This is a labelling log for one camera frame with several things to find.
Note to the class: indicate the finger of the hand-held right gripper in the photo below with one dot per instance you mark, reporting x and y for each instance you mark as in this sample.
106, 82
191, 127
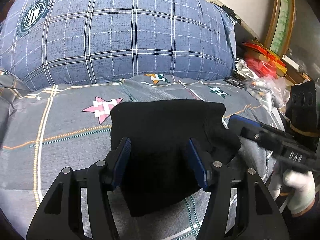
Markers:
240, 122

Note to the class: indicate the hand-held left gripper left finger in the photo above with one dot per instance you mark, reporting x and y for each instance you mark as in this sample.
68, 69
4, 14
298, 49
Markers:
122, 162

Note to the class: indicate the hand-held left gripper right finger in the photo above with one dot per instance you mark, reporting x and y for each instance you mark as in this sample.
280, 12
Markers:
197, 165

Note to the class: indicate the black pants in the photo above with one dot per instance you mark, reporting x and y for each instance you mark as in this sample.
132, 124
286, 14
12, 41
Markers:
162, 125

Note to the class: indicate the person's right hand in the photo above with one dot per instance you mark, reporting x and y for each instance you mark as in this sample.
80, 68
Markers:
298, 187

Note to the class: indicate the clear plastic bag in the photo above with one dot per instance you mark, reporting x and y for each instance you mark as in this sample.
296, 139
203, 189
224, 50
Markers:
265, 90

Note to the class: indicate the white printed plastic bag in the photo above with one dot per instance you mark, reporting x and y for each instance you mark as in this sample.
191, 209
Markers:
243, 68

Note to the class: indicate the pile of red packets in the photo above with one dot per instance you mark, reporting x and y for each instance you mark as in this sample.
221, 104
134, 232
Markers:
262, 60

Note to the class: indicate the grey star printed bedsheet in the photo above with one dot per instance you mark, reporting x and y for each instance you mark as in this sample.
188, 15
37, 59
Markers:
62, 120

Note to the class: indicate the wooden framed picture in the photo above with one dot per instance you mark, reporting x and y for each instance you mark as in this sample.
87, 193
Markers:
283, 17

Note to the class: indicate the blue plaid pillow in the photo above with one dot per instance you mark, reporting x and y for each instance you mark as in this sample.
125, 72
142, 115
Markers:
112, 37

